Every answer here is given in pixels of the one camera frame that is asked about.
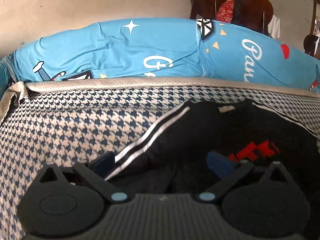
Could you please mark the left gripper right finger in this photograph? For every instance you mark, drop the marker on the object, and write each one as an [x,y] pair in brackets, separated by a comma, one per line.
[230,174]

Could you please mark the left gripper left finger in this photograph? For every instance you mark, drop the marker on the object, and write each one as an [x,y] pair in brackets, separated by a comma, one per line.
[92,175]

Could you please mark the black garment red print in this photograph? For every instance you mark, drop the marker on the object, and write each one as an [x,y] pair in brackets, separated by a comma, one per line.
[171,156]

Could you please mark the houndstooth mattress cover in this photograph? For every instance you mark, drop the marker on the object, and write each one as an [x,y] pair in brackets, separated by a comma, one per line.
[63,122]

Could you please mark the blue cartoon print bedsheet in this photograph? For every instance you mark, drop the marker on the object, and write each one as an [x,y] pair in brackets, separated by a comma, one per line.
[159,47]

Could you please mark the white cloth on chair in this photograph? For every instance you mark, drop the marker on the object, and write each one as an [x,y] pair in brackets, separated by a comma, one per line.
[274,27]

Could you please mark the brown wooden chair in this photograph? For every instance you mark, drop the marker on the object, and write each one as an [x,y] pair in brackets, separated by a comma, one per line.
[253,14]

